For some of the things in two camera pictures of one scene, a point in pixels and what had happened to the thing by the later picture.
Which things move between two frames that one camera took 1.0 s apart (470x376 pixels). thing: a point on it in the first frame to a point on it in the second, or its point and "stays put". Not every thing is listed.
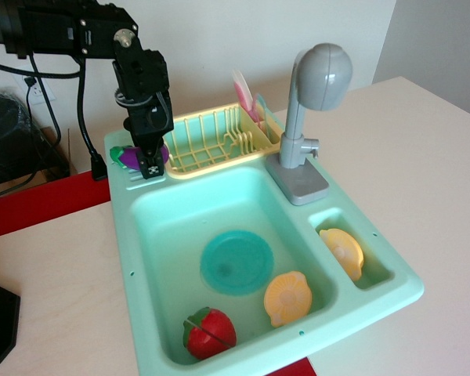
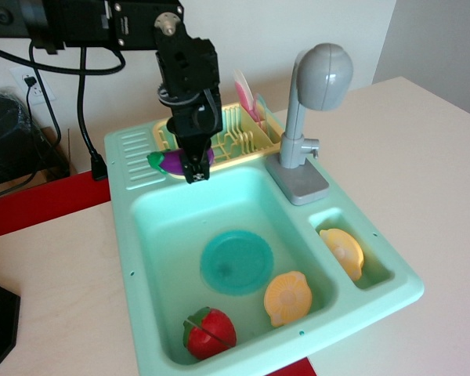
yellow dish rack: (209, 138) stays put
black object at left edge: (1, 310) stays put
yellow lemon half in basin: (287, 298) stays put
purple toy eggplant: (127, 157) to (171, 160)
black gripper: (142, 84) to (189, 70)
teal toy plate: (237, 262) stays put
